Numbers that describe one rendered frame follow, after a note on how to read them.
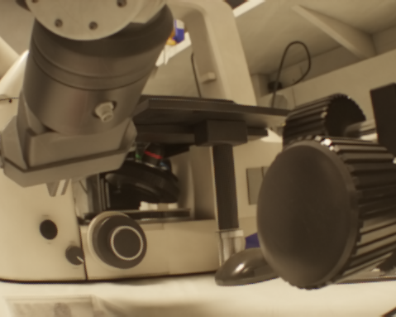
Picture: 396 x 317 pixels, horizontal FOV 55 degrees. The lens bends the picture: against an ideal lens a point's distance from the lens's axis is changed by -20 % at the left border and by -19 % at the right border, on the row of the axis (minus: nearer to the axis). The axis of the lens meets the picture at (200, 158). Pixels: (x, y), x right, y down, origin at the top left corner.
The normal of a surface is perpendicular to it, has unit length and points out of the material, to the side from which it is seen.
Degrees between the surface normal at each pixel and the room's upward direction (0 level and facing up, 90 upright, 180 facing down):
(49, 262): 90
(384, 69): 90
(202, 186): 90
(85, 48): 108
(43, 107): 132
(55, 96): 139
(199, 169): 90
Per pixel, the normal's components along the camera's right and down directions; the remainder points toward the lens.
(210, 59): -0.82, 0.18
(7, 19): 0.52, -0.14
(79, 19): -0.26, 0.71
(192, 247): 0.22, -0.14
